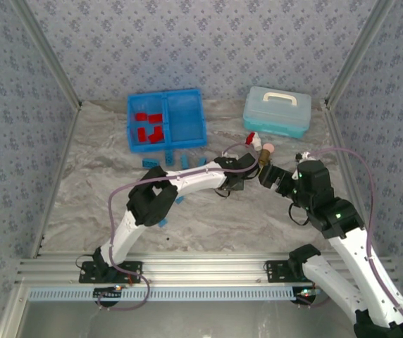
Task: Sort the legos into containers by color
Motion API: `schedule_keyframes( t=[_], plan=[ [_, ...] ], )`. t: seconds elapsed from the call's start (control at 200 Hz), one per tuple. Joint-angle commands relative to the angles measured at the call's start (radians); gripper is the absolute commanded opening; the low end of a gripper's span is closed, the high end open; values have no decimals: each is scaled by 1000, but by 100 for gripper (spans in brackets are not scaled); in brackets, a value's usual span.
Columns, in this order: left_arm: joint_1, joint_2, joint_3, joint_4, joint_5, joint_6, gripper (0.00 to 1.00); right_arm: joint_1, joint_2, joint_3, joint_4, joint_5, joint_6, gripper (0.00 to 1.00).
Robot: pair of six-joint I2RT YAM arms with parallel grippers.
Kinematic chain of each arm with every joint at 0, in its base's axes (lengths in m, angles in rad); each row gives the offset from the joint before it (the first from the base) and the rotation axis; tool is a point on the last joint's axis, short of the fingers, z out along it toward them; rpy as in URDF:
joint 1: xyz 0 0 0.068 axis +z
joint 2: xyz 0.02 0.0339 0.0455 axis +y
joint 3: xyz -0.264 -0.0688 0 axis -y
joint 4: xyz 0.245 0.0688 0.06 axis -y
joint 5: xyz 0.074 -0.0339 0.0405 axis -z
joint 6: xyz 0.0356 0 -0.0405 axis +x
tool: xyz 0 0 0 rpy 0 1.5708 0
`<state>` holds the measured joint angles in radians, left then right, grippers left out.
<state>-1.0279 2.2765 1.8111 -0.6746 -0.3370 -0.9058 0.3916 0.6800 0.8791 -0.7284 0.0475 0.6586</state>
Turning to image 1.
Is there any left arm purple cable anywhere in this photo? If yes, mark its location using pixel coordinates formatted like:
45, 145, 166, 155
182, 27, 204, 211
97, 142, 261, 313

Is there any black electronics board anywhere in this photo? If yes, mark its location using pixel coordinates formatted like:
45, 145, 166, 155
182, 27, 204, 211
93, 285, 124, 301
294, 287, 324, 304

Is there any aluminium front rail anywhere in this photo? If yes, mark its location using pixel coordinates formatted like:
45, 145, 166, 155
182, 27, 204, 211
14, 251, 398, 284

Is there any blue two-compartment bin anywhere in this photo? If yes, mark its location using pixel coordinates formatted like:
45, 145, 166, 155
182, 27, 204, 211
127, 87, 209, 154

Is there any aluminium side rail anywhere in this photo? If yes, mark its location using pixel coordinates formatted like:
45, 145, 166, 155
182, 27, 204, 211
323, 101, 380, 256
30, 104, 82, 258

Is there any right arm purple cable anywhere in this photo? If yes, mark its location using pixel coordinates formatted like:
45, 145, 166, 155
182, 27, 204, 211
306, 146, 403, 338

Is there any clear box with white handle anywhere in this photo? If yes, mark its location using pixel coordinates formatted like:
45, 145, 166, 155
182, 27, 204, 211
242, 86, 312, 141

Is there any aluminium frame post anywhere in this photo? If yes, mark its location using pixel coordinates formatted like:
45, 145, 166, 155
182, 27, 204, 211
323, 0, 396, 110
11, 0, 83, 111

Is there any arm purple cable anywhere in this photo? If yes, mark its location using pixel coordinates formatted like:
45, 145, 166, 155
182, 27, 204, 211
97, 142, 261, 313
306, 146, 403, 338

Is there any slotted grey cable duct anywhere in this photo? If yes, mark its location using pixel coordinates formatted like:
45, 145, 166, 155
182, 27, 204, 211
28, 287, 303, 302

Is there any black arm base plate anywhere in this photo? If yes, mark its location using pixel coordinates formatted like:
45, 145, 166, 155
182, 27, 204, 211
78, 261, 143, 284
264, 260, 315, 284

